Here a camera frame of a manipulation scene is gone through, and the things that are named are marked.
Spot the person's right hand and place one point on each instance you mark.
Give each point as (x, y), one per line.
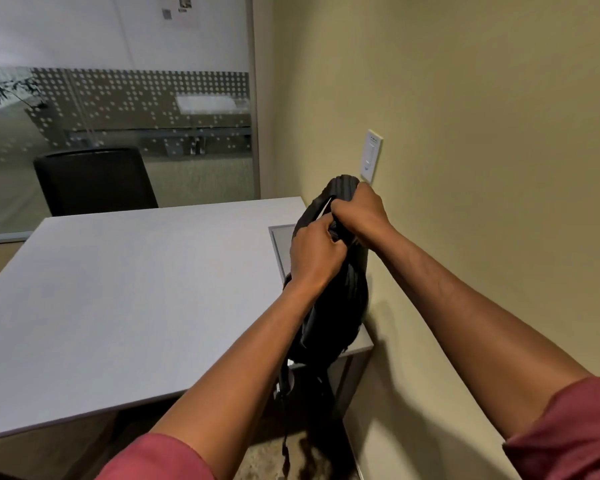
(365, 214)

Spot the person's left hand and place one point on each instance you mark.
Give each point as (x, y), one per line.
(315, 259)

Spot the black backpack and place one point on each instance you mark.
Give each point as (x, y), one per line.
(335, 304)

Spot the person's left forearm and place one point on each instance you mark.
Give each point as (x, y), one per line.
(240, 384)

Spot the person's right forearm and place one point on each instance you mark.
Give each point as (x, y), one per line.
(470, 319)

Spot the black office chair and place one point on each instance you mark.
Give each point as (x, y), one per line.
(95, 182)

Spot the grey table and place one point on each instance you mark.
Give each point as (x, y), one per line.
(130, 294)

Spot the white desk behind glass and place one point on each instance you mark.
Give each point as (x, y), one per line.
(205, 103)

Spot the maroon left sleeve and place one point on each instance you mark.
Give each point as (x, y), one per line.
(155, 459)

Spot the maroon sleeve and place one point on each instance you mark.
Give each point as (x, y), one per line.
(575, 434)
(155, 459)

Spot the white paper notice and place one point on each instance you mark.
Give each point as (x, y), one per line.
(180, 12)

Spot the maroon right sleeve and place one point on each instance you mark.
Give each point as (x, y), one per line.
(575, 434)

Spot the green potted plant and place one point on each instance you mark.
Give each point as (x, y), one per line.
(0, 90)

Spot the white wall switch plate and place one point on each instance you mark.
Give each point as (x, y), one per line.
(371, 155)

